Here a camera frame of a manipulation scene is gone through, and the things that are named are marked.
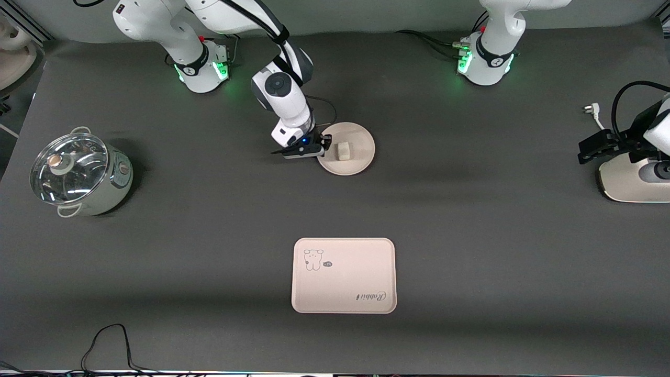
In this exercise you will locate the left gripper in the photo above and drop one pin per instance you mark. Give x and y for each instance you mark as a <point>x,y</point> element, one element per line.
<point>629,141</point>

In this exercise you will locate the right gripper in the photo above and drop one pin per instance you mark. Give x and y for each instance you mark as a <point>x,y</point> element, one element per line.
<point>315,140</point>

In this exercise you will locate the small white steamed bun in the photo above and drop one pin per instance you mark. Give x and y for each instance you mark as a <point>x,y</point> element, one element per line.
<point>344,151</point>

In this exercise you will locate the round cream plate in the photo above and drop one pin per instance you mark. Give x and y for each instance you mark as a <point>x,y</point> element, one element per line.
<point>361,149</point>

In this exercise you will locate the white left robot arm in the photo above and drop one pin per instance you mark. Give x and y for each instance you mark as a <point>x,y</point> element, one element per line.
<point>497,36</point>

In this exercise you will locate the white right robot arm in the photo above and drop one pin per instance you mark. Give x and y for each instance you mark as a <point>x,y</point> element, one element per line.
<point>172,31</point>

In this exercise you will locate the cream rectangular tray rabbit print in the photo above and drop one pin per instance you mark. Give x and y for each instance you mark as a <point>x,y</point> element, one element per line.
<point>345,283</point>

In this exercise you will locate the cream white toaster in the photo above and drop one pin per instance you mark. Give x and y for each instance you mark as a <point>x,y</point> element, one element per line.
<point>625,180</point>

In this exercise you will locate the pale green electric cooker pot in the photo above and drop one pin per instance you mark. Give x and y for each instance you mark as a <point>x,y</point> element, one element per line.
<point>112,188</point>

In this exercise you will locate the glass cooker lid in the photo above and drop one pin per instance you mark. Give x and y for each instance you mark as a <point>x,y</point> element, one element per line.
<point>63,173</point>

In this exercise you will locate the beige round object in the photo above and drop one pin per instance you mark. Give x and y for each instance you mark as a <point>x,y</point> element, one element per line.
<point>15,57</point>

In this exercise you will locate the grey aluminium frame rail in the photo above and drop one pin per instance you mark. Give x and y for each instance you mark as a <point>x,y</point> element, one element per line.
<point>26,21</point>

